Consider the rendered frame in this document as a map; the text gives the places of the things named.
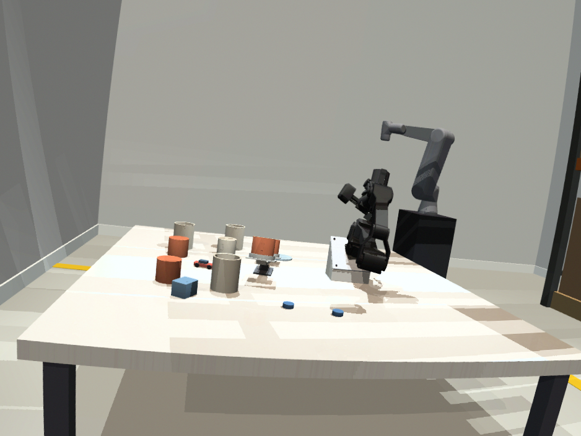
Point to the blue cube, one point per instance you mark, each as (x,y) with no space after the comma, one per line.
(184,287)

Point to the small red toy car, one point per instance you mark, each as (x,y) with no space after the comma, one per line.
(203,263)

